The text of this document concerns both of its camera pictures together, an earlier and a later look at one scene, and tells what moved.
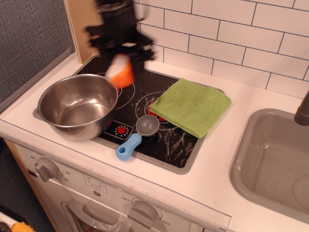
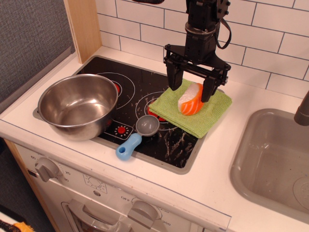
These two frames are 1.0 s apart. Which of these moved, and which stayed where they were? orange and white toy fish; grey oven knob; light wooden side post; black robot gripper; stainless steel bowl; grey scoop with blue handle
Moved: orange and white toy fish; black robot gripper
Stayed: light wooden side post; stainless steel bowl; grey scoop with blue handle; grey oven knob
